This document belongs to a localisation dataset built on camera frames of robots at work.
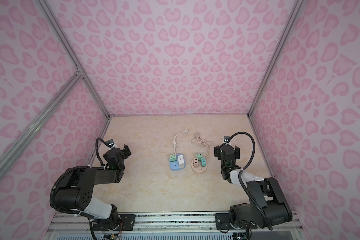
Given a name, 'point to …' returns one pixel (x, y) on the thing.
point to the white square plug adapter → (181, 161)
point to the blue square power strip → (174, 165)
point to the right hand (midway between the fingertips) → (226, 144)
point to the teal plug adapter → (203, 162)
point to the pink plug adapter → (196, 162)
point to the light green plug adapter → (173, 158)
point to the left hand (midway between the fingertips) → (121, 145)
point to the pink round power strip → (199, 169)
